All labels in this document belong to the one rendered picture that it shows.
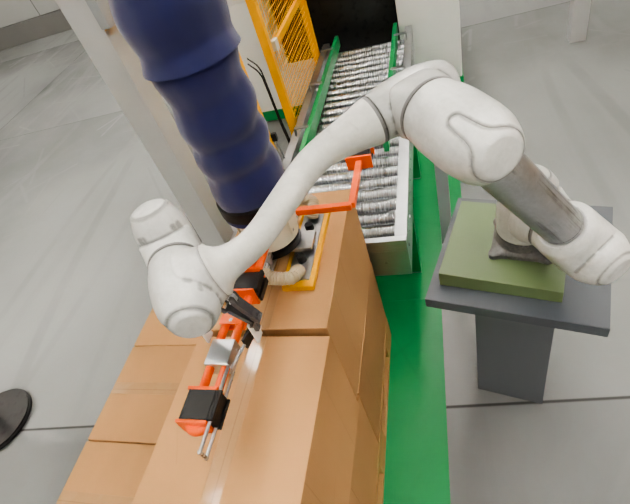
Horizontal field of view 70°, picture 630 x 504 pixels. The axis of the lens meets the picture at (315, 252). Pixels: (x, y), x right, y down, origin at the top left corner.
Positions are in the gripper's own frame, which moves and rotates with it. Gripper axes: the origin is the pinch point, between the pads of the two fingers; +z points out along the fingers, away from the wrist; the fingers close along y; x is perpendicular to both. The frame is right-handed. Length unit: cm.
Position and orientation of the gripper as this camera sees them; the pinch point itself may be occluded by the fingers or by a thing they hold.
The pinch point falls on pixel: (233, 335)
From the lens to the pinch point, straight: 114.8
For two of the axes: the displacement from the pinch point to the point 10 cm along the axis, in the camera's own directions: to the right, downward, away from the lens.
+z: 2.6, 6.9, 6.7
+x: -1.6, 7.2, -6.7
